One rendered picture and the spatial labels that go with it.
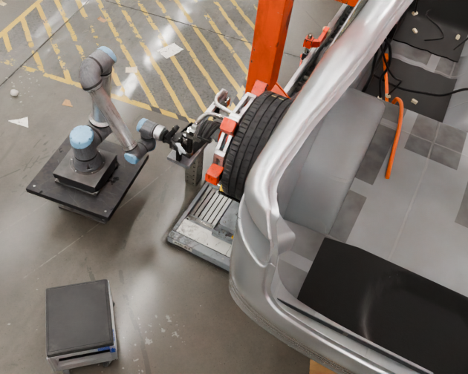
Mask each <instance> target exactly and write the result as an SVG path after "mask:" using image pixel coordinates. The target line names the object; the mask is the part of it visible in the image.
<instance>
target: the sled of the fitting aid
mask: <svg viewBox="0 0 468 374"><path fill-rule="evenodd" d="M232 202H233V200H231V201H230V202H229V204H228V205H227V207H226V208H225V210H224V212H223V213H222V215H221V216H220V217H219V219H218V221H217V222H216V224H215V225H214V226H213V228H212V236H214V237H216V238H218V239H220V240H223V241H225V242H227V243H229V244H231V245H232V244H233V235H234V234H232V233H230V232H228V231H225V230H223V229H221V228H219V227H218V223H219V222H220V220H221V218H222V217H223V216H224V214H225V213H226V211H227V209H228V208H229V207H230V205H231V203H232Z"/></svg>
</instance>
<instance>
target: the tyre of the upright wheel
mask: <svg viewBox="0 0 468 374"><path fill-rule="evenodd" d="M293 101H294V100H292V99H289V98H287V97H285V96H282V95H279V94H277V93H274V92H272V91H265V92H263V93H261V94H260V95H259V96H258V97H257V98H256V100H255V101H254V102H253V104H252V105H251V106H250V108H249V110H248V111H247V113H246V114H245V116H244V118H243V120H242V121H241V124H240V126H239V127H238V130H237V132H236V134H235V136H234V139H233V142H232V144H231V146H230V149H229V153H228V155H227V158H226V162H225V164H224V170H223V174H222V181H221V186H222V190H223V192H224V193H225V194H227V195H229V196H231V197H234V198H235V199H238V200H240V201H241V198H242V196H243V193H244V185H245V182H246V179H247V175H248V174H249V172H250V169H251V168H252V166H253V164H254V162H255V161H256V159H257V157H258V156H259V155H260V153H261V151H262V150H263V148H264V147H265V145H266V144H267V142H268V140H269V139H270V137H271V136H272V134H273V132H274V131H275V130H276V128H277V126H278V125H279V123H280V122H281V121H282V119H283V117H284V115H285V114H286V113H287V111H288V109H289V108H290V106H291V105H292V103H293Z"/></svg>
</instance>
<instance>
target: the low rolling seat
mask: <svg viewBox="0 0 468 374"><path fill-rule="evenodd" d="M114 305H115V302H113V300H112V296H111V289H110V286H109V282H108V280H107V279H102V280H93V281H89V282H83V283H75V284H70V285H64V286H56V287H51V288H47V289H46V290H45V326H46V355H47V360H48V362H49V364H50V366H51V368H52V369H53V371H54V372H56V371H60V370H61V371H62V372H63V373H64V374H69V373H70V372H69V369H71V368H75V367H82V366H86V365H90V364H98V363H103V366H105V367H107V366H108V365H109V364H110V363H111V361H112V360H115V359H116V360H117V359H118V357H117V342H116V334H115V325H114V311H113V307H114Z"/></svg>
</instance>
